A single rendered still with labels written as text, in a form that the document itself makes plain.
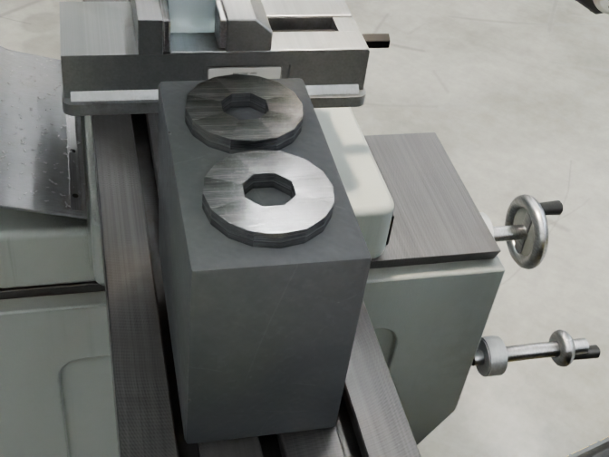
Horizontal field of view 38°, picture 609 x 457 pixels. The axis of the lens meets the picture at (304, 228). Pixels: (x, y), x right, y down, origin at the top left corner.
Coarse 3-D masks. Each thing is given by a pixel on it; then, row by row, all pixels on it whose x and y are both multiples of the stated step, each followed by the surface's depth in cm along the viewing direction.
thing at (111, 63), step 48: (144, 0) 96; (288, 0) 108; (336, 0) 110; (96, 48) 96; (144, 48) 95; (192, 48) 98; (288, 48) 100; (336, 48) 101; (96, 96) 98; (144, 96) 99; (336, 96) 104
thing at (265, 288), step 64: (192, 128) 65; (256, 128) 65; (320, 128) 68; (192, 192) 61; (256, 192) 62; (320, 192) 60; (192, 256) 56; (256, 256) 57; (320, 256) 57; (192, 320) 58; (256, 320) 60; (320, 320) 61; (192, 384) 63; (256, 384) 64; (320, 384) 66
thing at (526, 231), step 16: (512, 208) 140; (528, 208) 135; (544, 208) 135; (560, 208) 135; (512, 224) 142; (528, 224) 136; (544, 224) 133; (496, 240) 136; (512, 240) 142; (528, 240) 137; (544, 240) 133; (512, 256) 141; (528, 256) 136; (544, 256) 134
